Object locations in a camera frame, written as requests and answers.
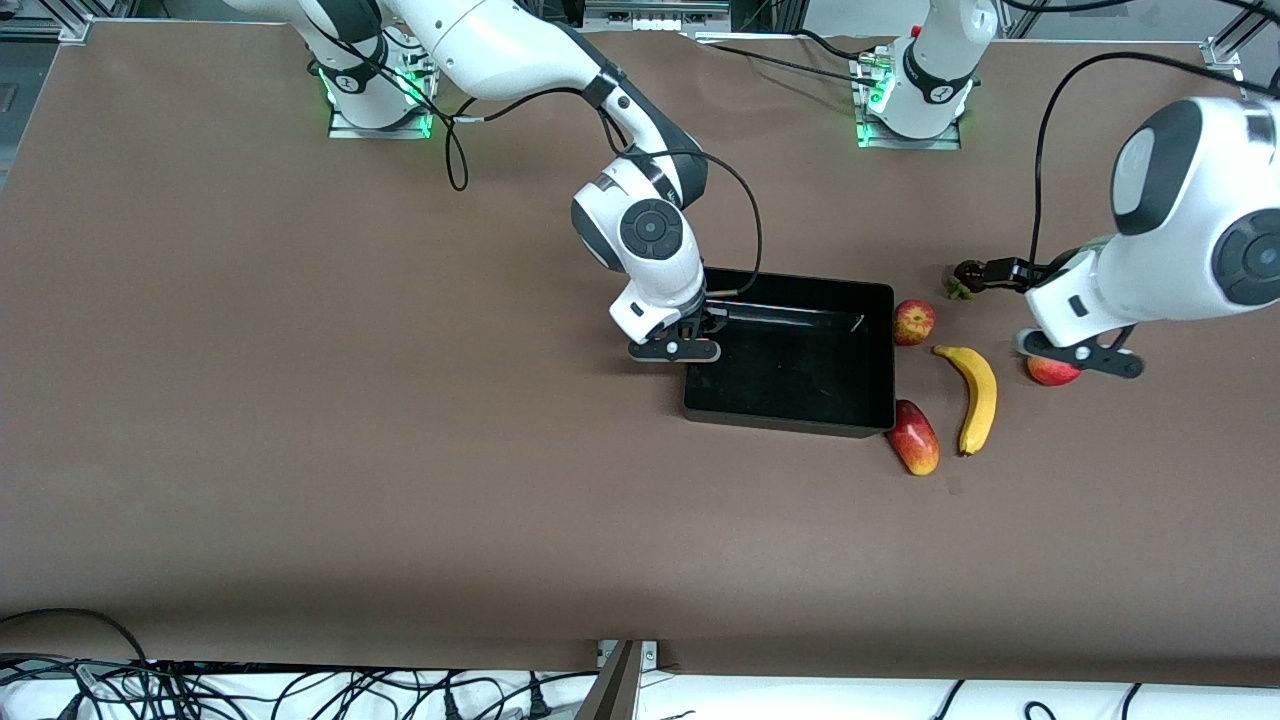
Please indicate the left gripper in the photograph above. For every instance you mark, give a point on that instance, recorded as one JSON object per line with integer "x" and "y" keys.
{"x": 1012, "y": 271}

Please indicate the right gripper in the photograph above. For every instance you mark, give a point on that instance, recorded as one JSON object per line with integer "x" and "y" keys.
{"x": 703, "y": 322}

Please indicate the black plastic box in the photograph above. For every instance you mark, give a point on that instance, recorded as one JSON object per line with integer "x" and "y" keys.
{"x": 800, "y": 370}

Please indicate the small red yellow apple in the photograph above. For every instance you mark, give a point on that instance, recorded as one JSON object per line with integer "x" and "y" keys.
{"x": 914, "y": 323}

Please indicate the yellow banana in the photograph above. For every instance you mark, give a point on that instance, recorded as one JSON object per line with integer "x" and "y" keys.
{"x": 979, "y": 400}

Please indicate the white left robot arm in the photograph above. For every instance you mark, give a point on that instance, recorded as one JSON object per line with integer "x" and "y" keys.
{"x": 1180, "y": 200}

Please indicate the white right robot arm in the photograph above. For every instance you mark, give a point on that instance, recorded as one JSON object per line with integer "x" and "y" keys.
{"x": 500, "y": 50}

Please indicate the dark purple mangosteen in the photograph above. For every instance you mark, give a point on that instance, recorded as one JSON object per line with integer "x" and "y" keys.
{"x": 967, "y": 277}

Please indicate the round red fruit with stem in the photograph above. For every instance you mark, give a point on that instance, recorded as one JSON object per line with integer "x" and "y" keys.
{"x": 1050, "y": 374}

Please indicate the red yellow mango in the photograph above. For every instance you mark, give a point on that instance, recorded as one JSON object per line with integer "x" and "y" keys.
{"x": 912, "y": 438}

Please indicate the white power strip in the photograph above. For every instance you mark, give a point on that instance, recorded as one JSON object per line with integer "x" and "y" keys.
{"x": 655, "y": 15}

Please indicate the dark metal beam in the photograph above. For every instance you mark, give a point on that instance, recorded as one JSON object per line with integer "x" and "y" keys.
{"x": 610, "y": 690}

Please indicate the black power plug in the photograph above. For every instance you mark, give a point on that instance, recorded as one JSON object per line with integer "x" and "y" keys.
{"x": 452, "y": 706}
{"x": 540, "y": 706}

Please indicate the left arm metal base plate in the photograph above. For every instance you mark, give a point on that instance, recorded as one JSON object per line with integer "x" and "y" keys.
{"x": 950, "y": 143}

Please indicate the metal corner bracket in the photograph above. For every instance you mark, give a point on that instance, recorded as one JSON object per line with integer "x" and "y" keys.
{"x": 1222, "y": 52}

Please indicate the small metal table bracket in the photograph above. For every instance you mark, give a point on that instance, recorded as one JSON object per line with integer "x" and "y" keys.
{"x": 648, "y": 654}

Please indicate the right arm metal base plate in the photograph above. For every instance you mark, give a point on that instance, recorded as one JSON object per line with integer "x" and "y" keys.
{"x": 345, "y": 131}

